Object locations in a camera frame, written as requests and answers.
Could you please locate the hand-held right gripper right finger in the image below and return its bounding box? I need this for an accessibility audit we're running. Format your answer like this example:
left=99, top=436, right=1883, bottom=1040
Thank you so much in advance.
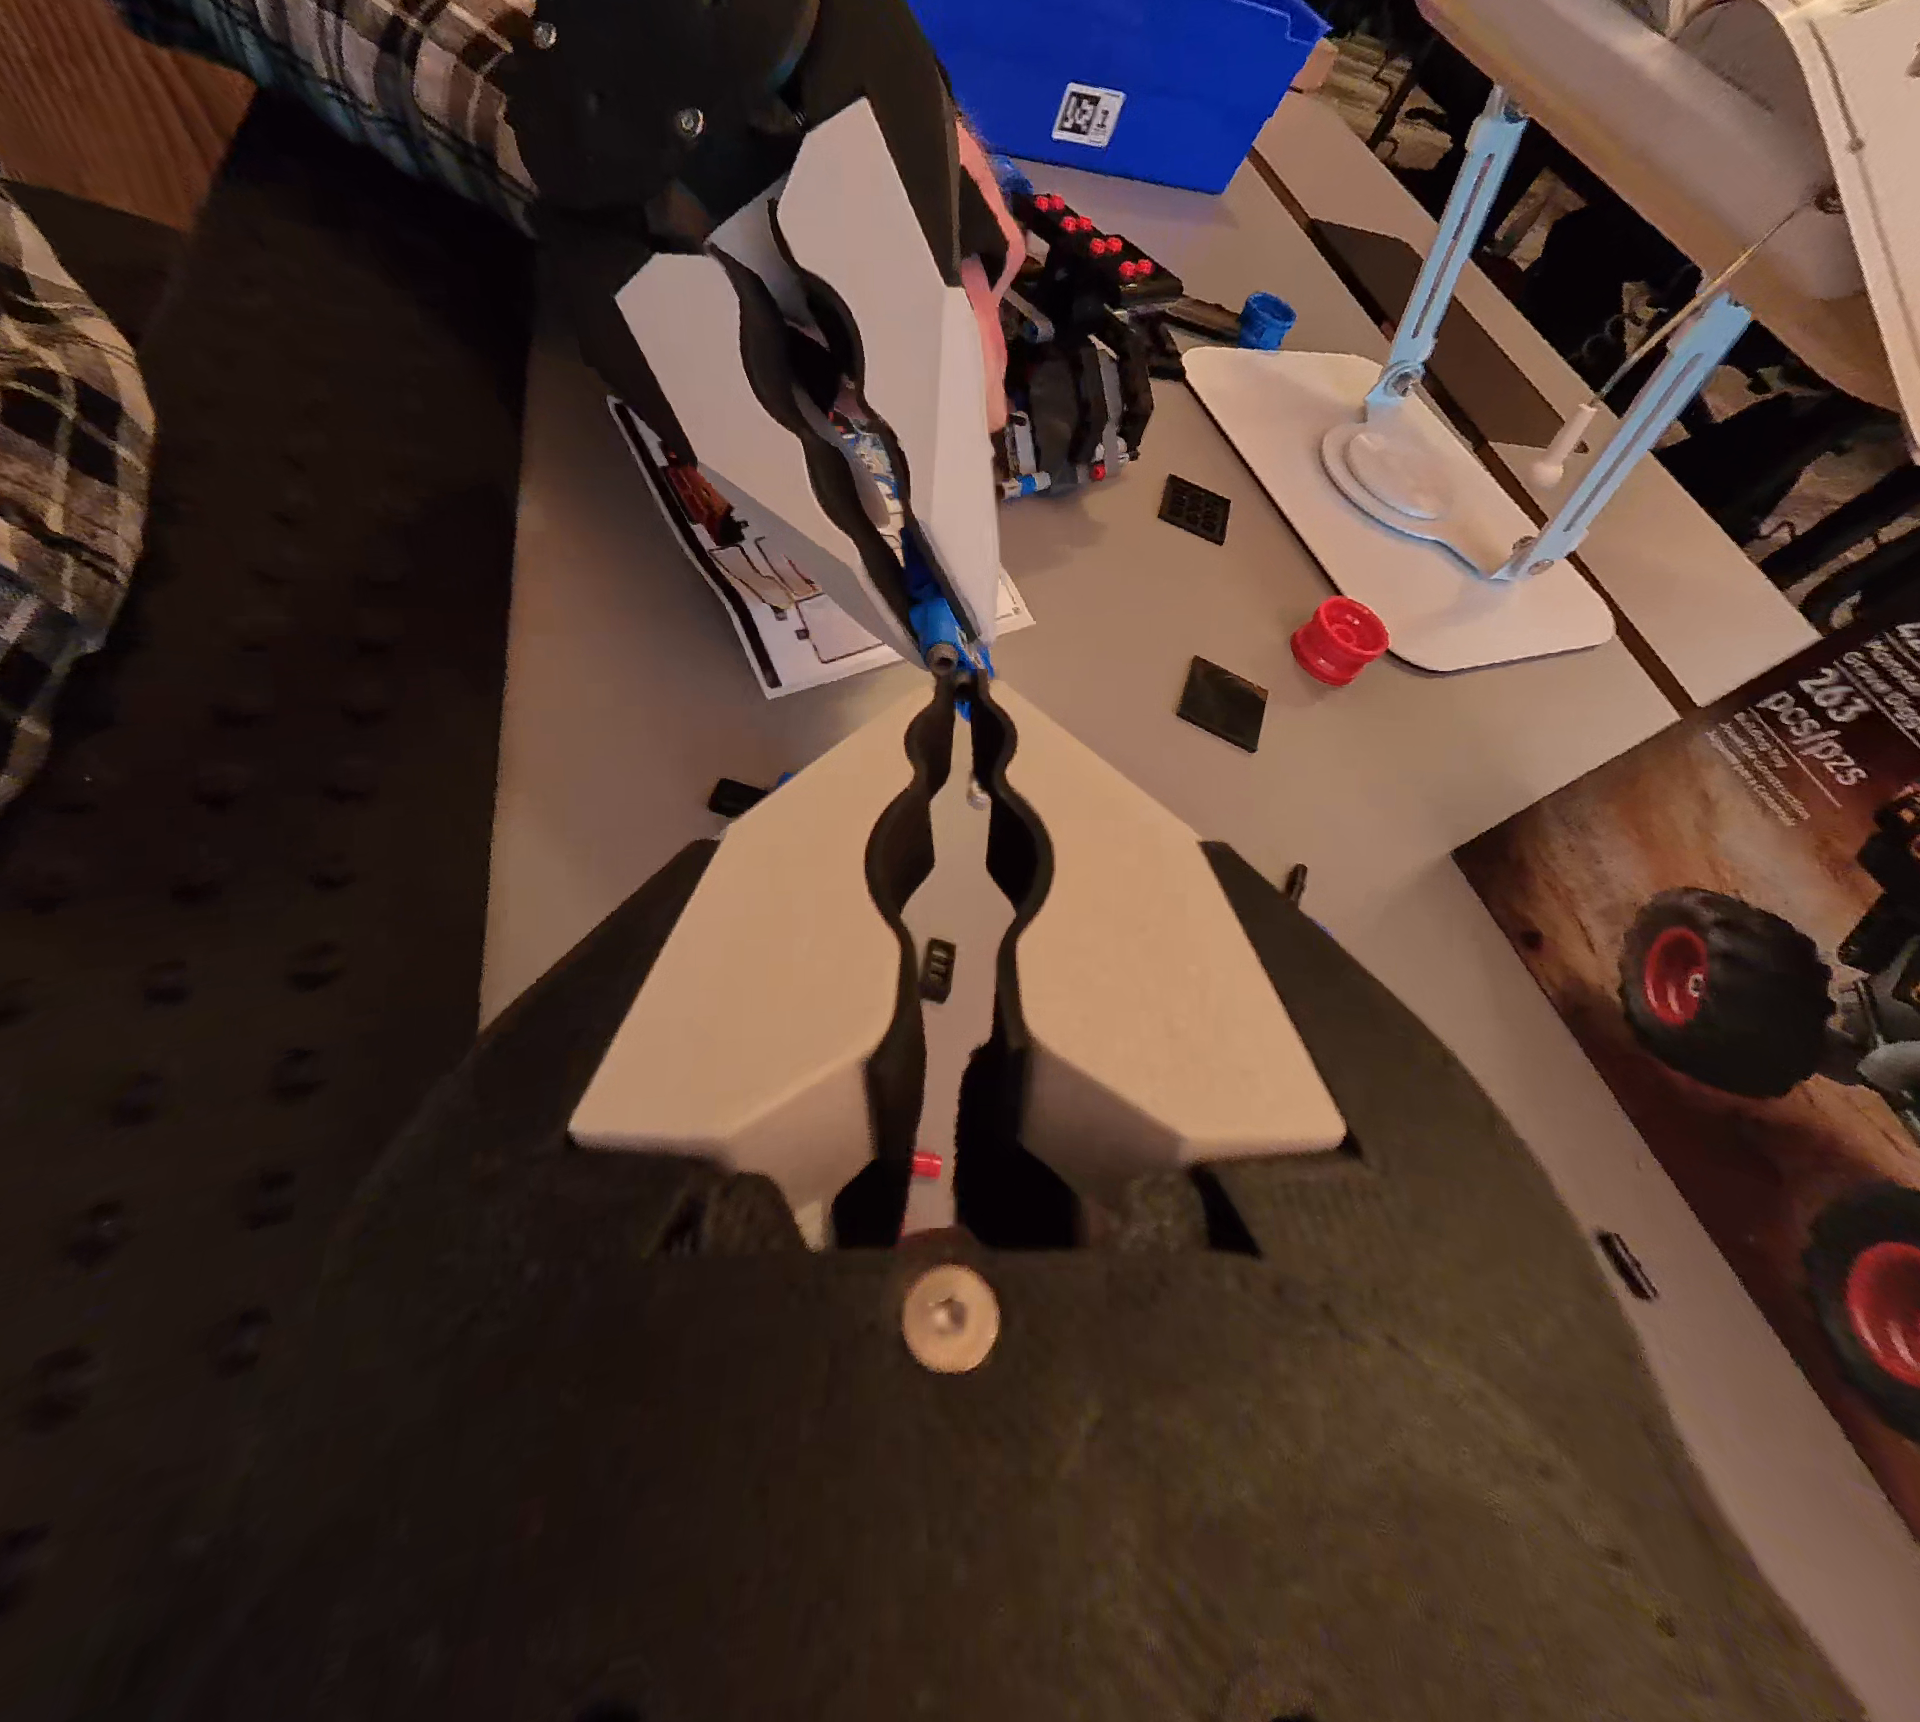
left=960, top=689, right=1342, bottom=1249

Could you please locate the white book stand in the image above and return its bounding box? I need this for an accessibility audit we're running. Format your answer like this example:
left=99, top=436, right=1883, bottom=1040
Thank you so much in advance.
left=1180, top=0, right=1920, bottom=677

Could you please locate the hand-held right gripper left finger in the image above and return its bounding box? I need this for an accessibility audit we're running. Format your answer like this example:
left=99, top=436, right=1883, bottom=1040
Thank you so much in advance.
left=568, top=689, right=948, bottom=1249

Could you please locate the toy truck chassis model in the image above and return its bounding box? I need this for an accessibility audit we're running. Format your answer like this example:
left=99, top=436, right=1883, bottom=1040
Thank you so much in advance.
left=994, top=193, right=1190, bottom=504

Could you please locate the grey desk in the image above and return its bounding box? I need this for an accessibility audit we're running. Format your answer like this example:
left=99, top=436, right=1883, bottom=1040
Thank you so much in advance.
left=477, top=57, right=1920, bottom=1722

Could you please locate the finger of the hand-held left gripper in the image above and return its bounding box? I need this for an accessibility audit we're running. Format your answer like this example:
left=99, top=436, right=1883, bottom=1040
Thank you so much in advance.
left=613, top=199, right=930, bottom=671
left=773, top=99, right=1010, bottom=646

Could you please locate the toy truck set box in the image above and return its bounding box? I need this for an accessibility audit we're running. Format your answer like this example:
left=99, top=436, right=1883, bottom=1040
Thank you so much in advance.
left=1454, top=616, right=1920, bottom=1556

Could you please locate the smooth black square tile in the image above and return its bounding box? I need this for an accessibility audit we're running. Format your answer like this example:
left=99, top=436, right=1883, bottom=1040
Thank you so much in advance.
left=1174, top=657, right=1273, bottom=757

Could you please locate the red wheel hub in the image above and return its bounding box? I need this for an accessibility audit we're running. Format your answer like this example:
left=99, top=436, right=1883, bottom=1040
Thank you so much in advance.
left=1290, top=600, right=1397, bottom=689

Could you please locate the sticker sheet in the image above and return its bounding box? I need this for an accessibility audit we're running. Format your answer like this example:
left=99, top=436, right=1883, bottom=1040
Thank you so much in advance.
left=603, top=392, right=1041, bottom=703

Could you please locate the blue holed beam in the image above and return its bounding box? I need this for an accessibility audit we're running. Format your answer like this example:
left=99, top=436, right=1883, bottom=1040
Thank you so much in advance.
left=898, top=557, right=994, bottom=719

